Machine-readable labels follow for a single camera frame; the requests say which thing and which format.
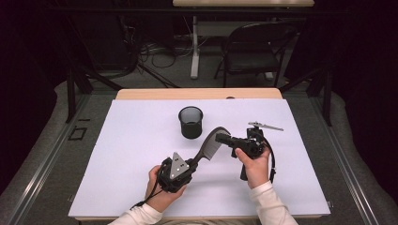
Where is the wooden table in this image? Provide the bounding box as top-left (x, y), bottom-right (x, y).
top-left (115, 87), bottom-right (283, 100)

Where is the dark brown comb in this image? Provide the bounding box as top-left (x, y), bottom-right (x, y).
top-left (187, 126), bottom-right (232, 168)

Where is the black metal stand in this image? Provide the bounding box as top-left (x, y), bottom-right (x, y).
top-left (278, 60), bottom-right (333, 128)
top-left (65, 60), bottom-right (124, 125)

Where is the black mesh cup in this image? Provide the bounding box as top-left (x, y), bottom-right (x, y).
top-left (177, 106), bottom-right (205, 140)

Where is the bundle of floor cables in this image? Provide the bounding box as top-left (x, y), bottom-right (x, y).
top-left (118, 15), bottom-right (191, 89)

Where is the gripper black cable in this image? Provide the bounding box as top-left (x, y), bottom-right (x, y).
top-left (130, 181), bottom-right (161, 211)
top-left (257, 132), bottom-right (278, 185)

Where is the person's right hand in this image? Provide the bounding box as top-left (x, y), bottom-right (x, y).
top-left (234, 146), bottom-right (272, 190)

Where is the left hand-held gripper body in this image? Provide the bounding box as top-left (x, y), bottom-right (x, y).
top-left (157, 152), bottom-right (194, 194)

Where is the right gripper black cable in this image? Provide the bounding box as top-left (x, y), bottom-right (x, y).
top-left (257, 132), bottom-right (278, 185)

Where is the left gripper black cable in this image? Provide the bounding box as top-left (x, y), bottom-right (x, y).
top-left (130, 181), bottom-right (161, 211)

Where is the person's left hand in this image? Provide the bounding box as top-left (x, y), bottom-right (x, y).
top-left (145, 164), bottom-right (188, 214)

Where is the black folding chair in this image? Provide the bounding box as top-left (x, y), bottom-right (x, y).
top-left (214, 22), bottom-right (299, 88)

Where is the white board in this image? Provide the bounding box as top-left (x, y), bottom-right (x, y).
top-left (68, 98), bottom-right (331, 218)

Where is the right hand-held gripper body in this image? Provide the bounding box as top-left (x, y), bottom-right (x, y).
top-left (230, 121), bottom-right (284, 182)

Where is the metal floor rail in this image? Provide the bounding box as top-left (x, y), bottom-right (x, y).
top-left (6, 93), bottom-right (92, 225)
top-left (311, 97), bottom-right (380, 225)

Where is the white-legged desk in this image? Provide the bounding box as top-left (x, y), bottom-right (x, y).
top-left (172, 0), bottom-right (315, 80)

